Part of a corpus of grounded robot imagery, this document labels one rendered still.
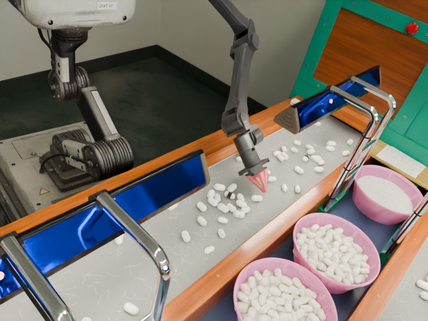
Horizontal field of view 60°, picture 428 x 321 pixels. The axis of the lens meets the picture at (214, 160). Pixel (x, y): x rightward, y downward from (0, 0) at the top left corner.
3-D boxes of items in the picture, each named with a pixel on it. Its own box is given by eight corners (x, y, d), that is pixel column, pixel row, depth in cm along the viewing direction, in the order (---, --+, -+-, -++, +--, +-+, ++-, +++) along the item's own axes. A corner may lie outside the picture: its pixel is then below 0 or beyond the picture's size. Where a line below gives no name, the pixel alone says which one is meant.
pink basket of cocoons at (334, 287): (274, 279, 109) (285, 259, 103) (292, 220, 130) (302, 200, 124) (363, 320, 105) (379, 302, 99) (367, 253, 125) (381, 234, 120)
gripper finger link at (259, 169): (276, 187, 124) (265, 162, 123) (263, 196, 119) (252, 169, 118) (261, 190, 129) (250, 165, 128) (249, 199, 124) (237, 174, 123)
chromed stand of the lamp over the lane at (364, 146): (278, 189, 141) (325, 84, 114) (305, 170, 154) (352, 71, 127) (321, 220, 133) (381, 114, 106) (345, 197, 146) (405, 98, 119)
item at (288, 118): (272, 121, 106) (280, 99, 102) (361, 77, 147) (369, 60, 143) (295, 135, 103) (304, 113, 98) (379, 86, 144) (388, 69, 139)
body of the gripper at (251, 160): (271, 162, 125) (262, 142, 125) (253, 174, 118) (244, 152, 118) (257, 166, 130) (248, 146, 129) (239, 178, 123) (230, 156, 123)
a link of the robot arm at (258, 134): (219, 123, 124) (239, 114, 119) (235, 115, 133) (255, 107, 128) (233, 156, 125) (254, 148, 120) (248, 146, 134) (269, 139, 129)
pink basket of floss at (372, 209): (355, 226, 134) (367, 207, 129) (337, 177, 155) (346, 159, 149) (422, 236, 138) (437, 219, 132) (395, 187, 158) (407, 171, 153)
